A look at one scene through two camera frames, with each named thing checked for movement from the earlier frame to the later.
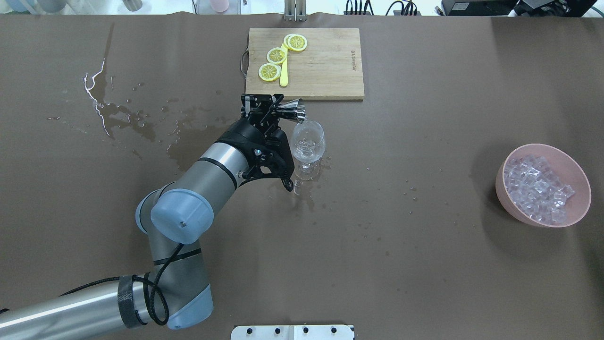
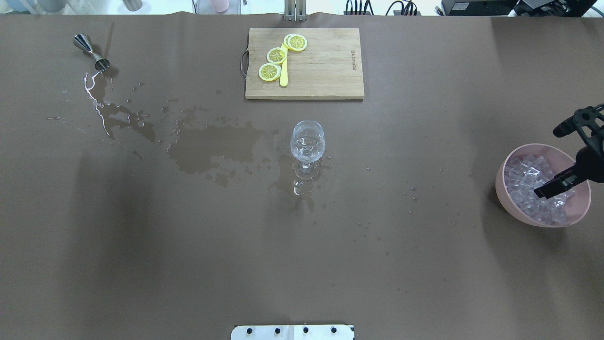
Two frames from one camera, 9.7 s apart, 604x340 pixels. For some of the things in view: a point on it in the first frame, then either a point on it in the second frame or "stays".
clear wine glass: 307,145 stays
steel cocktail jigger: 295,110 to 83,41
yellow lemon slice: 269,72 stays
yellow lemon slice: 276,55 stays
